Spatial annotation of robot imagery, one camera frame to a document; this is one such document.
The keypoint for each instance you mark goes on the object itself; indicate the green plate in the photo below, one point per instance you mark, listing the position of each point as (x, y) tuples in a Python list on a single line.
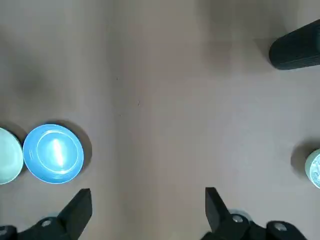
[(10, 157)]

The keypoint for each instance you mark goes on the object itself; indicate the pale green cup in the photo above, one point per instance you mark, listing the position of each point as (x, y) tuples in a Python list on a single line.
[(314, 168)]

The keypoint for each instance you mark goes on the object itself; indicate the dark ribbed vase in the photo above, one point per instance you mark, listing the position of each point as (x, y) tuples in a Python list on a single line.
[(297, 50)]

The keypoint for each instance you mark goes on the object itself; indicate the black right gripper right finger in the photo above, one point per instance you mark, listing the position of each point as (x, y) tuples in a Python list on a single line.
[(232, 222)]

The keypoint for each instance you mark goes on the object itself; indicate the blue plate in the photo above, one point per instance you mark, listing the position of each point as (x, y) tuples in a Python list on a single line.
[(53, 153)]

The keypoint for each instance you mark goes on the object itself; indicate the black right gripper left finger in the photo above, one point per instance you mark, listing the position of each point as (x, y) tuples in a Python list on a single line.
[(67, 220)]

